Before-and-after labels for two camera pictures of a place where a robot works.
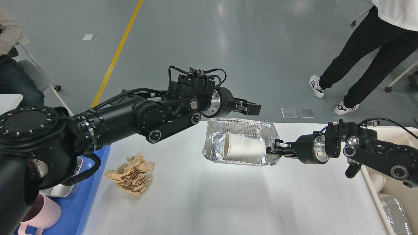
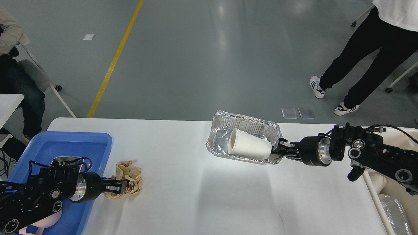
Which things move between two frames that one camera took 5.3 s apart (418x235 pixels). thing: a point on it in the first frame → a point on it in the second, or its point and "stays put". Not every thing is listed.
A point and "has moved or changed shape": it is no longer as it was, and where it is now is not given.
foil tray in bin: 396,214 stays put
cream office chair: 390,87 stays put
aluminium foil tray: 217,127 has moved or changed shape
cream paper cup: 240,147 has moved or changed shape
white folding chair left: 35,72 stays put
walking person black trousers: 392,26 stays put
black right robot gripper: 309,148 stays put
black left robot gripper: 222,103 → 89,185
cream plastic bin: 379,181 stays put
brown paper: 132,176 has moved or changed shape
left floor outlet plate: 289,112 stays put
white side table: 8,102 stays put
